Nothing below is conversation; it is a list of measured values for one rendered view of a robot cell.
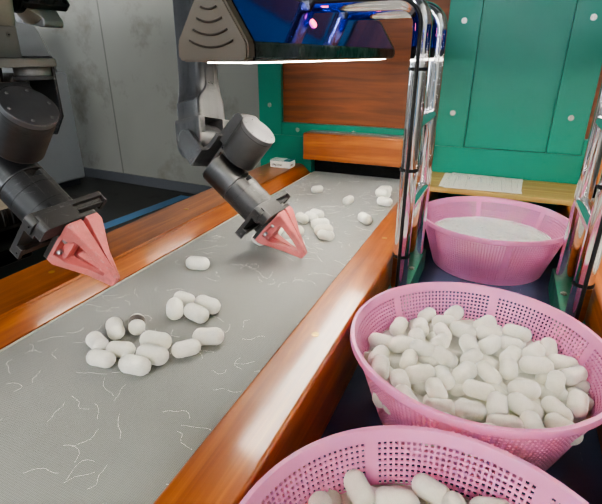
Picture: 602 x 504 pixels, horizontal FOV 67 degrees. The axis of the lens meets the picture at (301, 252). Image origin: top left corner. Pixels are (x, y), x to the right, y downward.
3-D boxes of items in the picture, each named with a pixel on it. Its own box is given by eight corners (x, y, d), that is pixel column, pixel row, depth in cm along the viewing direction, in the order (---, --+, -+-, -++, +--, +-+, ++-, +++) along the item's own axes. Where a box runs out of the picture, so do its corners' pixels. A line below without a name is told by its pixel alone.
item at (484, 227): (417, 271, 84) (420, 242, 82) (435, 231, 103) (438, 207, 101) (554, 294, 76) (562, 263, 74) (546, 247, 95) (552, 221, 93)
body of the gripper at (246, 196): (294, 197, 76) (263, 166, 76) (265, 215, 67) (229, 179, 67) (272, 222, 79) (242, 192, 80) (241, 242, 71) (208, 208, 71)
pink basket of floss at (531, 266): (473, 305, 74) (482, 251, 70) (390, 246, 97) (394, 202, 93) (597, 281, 82) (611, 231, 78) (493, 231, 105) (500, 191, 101)
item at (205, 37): (177, 61, 46) (169, -22, 43) (357, 58, 99) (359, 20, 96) (247, 62, 43) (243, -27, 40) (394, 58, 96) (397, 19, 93)
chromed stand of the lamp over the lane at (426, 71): (289, 295, 77) (285, -9, 60) (329, 252, 94) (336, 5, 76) (402, 319, 70) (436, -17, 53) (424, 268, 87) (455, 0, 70)
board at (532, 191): (417, 190, 104) (418, 185, 104) (428, 175, 117) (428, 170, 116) (583, 207, 92) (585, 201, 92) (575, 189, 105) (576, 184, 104)
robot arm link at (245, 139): (214, 144, 81) (174, 140, 74) (249, 93, 75) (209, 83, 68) (249, 195, 77) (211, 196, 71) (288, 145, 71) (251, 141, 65)
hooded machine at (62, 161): (89, 183, 408) (58, 16, 356) (28, 200, 361) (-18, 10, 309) (40, 175, 436) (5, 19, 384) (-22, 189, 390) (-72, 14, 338)
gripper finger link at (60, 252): (156, 249, 55) (102, 193, 55) (113, 273, 49) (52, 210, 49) (133, 281, 59) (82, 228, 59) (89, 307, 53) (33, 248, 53)
